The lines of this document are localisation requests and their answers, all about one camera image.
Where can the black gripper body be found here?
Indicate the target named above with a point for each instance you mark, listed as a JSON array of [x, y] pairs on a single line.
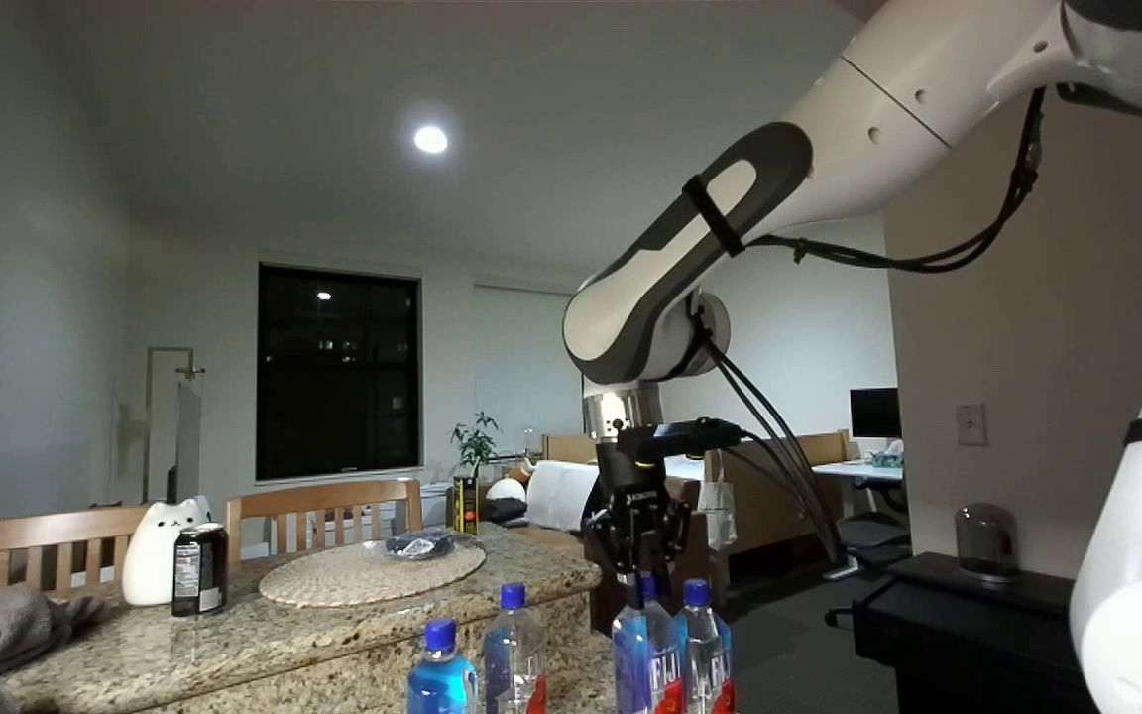
[[633, 479]]

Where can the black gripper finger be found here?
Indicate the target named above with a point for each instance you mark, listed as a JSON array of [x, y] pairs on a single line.
[[610, 533], [670, 533]]

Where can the blue-capped water bottle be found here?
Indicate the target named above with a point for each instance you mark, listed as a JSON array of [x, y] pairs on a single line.
[[703, 657], [442, 681], [514, 660], [637, 660]]

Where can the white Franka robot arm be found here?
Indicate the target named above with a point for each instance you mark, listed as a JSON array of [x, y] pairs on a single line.
[[888, 120]]

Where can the white bedding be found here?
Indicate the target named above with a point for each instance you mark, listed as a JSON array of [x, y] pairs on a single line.
[[555, 493]]

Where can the black and white bag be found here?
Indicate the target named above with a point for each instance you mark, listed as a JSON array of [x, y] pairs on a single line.
[[503, 507]]

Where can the potted green plant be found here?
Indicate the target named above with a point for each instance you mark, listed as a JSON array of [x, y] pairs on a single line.
[[471, 440]]

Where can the small bluish dish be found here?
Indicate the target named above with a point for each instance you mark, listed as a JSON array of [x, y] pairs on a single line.
[[419, 544]]

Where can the white desk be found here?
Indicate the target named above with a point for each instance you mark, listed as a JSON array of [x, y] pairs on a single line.
[[863, 468]]

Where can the dark office chair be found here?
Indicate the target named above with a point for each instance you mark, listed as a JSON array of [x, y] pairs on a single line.
[[877, 540]]

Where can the black computer monitor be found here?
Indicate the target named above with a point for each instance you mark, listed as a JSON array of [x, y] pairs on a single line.
[[872, 413]]

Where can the wooden slatted chair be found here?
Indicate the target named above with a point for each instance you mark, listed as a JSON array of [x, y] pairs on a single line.
[[27, 533], [317, 503]]

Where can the dark grey mesh panel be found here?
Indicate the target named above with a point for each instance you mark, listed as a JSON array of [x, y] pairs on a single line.
[[967, 636]]

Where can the glass jar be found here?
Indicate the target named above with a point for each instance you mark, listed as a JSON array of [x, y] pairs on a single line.
[[986, 540]]

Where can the round ceiling light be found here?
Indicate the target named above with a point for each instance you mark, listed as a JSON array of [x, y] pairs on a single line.
[[430, 139]]

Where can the dark labelled drink carton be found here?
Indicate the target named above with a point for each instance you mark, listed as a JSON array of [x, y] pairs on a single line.
[[200, 569]]

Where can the grey crumpled cloth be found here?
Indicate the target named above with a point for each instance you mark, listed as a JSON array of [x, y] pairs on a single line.
[[1, 627]]

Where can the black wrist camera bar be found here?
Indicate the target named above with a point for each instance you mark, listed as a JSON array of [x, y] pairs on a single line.
[[692, 438]]

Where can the wooden bed frame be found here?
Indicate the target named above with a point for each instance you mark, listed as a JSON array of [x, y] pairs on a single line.
[[830, 458]]

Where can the white wall switch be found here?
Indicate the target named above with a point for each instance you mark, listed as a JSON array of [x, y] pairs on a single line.
[[974, 426]]

